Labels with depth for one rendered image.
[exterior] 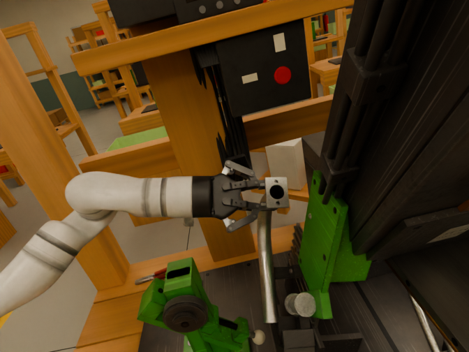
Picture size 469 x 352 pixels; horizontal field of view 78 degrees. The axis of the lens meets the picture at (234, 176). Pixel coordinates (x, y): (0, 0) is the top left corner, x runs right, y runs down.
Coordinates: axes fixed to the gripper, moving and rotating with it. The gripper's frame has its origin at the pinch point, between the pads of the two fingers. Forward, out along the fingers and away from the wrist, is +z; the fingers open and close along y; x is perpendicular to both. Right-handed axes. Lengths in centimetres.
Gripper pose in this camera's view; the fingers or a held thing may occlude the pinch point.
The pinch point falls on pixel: (269, 195)
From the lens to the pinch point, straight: 54.3
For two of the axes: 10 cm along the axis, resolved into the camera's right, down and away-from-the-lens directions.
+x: -0.9, 2.8, 9.5
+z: 10.0, -0.1, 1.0
